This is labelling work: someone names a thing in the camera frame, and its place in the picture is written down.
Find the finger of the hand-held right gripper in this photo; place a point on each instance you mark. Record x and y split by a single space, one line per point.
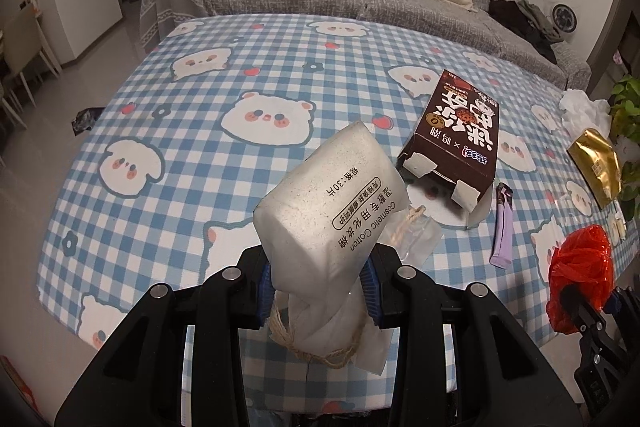
577 307
625 304

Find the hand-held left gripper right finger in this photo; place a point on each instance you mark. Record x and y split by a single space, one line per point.
370 294

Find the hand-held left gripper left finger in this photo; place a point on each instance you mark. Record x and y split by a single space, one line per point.
263 297

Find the red plastic bag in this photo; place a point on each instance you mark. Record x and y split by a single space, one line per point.
580 262

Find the white cotton pad pouch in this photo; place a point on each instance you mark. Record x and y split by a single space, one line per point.
325 197

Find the clear plastic bag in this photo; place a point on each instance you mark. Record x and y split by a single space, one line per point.
417 234

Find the purple lighter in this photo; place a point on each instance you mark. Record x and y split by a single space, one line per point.
502 227

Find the blue checked bear tablecloth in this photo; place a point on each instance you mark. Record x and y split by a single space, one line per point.
175 207

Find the gold foil bag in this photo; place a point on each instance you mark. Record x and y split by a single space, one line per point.
595 167

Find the brown snack box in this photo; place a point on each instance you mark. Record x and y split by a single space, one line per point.
450 142

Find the green potted plant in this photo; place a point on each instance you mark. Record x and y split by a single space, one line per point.
631 107

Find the crumpled white tissue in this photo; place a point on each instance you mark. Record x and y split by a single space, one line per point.
585 109

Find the black wrapper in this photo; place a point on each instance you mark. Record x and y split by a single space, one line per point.
85 119

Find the dark clothes pile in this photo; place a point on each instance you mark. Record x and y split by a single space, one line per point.
530 27

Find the small round fan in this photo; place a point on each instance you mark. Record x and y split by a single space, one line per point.
564 16

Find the beige chair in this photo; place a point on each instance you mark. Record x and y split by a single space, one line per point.
22 52

